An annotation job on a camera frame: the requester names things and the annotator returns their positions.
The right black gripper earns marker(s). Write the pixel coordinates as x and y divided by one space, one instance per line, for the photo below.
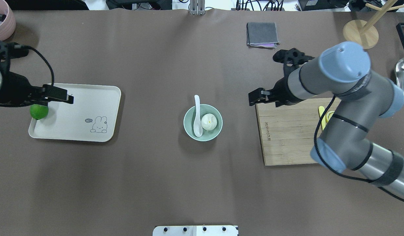
282 88

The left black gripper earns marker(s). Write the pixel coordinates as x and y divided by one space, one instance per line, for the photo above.
12 86

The white steamed bun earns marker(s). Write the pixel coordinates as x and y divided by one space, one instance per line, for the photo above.
209 121

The white ceramic spoon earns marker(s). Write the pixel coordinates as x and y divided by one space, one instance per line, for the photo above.
197 127

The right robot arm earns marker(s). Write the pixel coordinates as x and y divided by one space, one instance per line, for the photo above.
365 96

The mint green bowl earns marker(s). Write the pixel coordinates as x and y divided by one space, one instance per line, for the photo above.
207 134

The pink bowl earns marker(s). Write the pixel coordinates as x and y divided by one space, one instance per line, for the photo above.
7 27

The green lime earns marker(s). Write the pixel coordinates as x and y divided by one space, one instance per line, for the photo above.
38 112

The bamboo cutting board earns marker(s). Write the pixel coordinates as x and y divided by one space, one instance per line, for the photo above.
286 132

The beige rabbit serving tray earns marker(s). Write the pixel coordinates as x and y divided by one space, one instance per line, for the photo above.
92 116

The grey folded cloth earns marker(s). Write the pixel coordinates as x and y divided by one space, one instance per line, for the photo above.
262 35

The yellow plastic knife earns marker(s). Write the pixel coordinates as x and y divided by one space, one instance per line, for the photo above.
322 117

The lemon slice upper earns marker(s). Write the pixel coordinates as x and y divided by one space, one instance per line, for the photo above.
329 115

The wooden mug tree stand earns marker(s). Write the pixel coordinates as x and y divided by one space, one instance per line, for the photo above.
363 32

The aluminium frame post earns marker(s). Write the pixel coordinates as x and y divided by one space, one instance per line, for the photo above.
197 7

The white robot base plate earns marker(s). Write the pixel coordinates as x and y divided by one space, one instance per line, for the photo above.
196 230

